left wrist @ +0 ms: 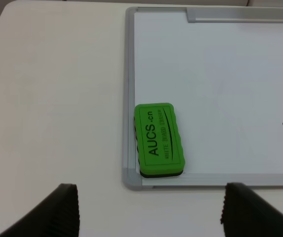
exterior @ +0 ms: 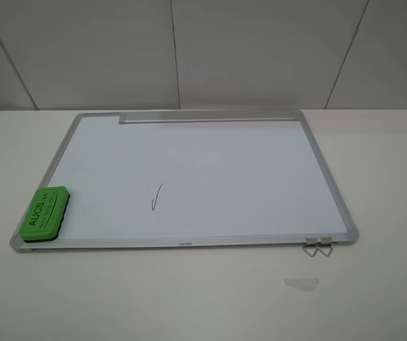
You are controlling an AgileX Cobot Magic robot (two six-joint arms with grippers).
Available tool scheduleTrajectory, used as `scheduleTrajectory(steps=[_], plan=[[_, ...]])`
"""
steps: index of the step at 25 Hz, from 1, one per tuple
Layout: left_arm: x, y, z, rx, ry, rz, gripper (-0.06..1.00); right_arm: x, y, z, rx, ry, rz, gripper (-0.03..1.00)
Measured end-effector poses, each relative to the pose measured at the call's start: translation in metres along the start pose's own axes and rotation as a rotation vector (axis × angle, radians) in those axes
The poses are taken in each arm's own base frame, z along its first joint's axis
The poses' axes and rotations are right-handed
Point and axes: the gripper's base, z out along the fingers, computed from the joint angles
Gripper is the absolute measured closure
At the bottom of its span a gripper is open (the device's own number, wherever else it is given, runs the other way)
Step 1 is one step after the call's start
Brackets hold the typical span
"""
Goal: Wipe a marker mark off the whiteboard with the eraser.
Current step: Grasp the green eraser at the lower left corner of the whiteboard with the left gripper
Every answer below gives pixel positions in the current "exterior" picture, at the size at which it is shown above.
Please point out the green foam whiteboard eraser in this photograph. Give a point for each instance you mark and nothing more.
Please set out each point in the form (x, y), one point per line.
(45, 215)

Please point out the metal hanging clip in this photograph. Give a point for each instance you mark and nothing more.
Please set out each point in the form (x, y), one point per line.
(311, 247)
(325, 246)

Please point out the right metal hanging clip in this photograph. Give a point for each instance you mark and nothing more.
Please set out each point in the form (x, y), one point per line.
(325, 246)

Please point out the white whiteboard with aluminium frame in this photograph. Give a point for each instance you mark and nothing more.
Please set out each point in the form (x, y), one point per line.
(193, 178)

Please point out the left metal hanging clip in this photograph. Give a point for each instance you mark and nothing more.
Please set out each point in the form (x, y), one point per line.
(311, 247)

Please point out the clear tape piece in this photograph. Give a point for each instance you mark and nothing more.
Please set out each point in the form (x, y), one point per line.
(302, 284)

